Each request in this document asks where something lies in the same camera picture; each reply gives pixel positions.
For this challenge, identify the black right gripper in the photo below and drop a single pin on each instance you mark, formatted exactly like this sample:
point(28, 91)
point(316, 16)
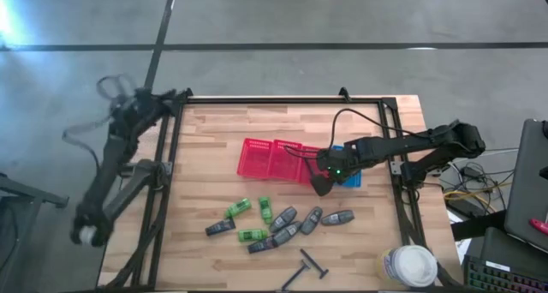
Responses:
point(340, 162)

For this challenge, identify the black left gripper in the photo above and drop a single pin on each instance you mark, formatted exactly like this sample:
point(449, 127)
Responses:
point(92, 226)

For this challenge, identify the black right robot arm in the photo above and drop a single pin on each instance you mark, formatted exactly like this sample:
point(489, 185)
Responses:
point(406, 145)

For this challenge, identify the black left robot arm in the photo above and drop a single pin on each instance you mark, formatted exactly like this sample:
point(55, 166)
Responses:
point(107, 164)

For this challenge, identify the grey travel bottle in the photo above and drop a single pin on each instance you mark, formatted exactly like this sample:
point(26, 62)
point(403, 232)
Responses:
point(337, 217)
point(311, 220)
point(282, 219)
point(287, 234)

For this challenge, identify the green travel bottle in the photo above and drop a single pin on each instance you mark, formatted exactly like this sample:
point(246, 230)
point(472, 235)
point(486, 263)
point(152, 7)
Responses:
point(238, 207)
point(252, 235)
point(266, 209)

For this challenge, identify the dark travel tube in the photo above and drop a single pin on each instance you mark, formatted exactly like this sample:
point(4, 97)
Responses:
point(220, 227)
point(261, 245)

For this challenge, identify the red plastic mesh basket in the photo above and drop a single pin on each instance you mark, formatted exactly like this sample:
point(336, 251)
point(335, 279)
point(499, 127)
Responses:
point(306, 169)
point(284, 160)
point(255, 158)

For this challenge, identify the blue plastic mesh basket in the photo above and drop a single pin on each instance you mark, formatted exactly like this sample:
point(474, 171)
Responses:
point(353, 181)

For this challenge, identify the dark side table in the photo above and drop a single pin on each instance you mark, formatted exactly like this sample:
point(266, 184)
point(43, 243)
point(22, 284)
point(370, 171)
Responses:
point(25, 194)

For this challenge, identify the black disposable razor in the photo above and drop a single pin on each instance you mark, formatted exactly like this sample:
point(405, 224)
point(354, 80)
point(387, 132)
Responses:
point(295, 276)
point(313, 263)

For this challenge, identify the white-lidded wipes canister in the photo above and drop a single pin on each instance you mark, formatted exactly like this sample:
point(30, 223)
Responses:
point(411, 265)

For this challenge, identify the black power adapter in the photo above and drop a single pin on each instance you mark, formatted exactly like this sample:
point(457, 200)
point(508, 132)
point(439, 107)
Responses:
point(472, 171)

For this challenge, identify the black backlit keyboard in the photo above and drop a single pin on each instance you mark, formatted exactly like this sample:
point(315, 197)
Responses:
point(505, 276)

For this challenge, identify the grey laptop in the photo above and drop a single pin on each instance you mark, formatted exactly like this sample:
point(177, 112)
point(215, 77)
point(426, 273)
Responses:
point(528, 181)

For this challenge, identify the red pen-like object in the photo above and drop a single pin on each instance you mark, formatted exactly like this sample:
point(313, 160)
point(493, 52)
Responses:
point(539, 226)

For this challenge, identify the black aluminium table frame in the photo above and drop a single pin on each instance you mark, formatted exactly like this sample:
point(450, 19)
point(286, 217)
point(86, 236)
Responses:
point(169, 199)

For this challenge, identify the black camera clamp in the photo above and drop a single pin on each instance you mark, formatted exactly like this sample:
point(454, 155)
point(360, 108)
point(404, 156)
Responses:
point(344, 94)

